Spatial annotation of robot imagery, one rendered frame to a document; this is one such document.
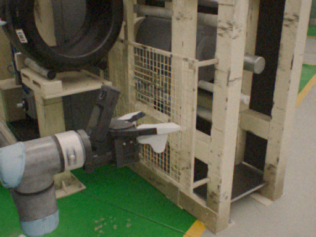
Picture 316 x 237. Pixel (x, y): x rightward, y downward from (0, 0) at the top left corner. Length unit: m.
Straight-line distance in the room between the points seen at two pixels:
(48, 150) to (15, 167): 0.06
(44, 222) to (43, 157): 0.14
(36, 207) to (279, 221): 1.79
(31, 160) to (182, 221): 1.62
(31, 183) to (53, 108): 1.60
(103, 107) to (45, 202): 0.21
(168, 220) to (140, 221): 0.16
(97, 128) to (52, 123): 1.60
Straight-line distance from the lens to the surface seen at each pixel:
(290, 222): 2.34
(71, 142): 0.71
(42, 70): 1.88
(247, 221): 2.28
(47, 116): 2.29
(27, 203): 0.73
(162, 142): 0.76
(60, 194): 2.50
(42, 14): 2.16
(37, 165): 0.69
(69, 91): 1.88
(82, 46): 2.12
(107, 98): 0.73
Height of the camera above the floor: 1.38
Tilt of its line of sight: 23 degrees down
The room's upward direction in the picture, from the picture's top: straight up
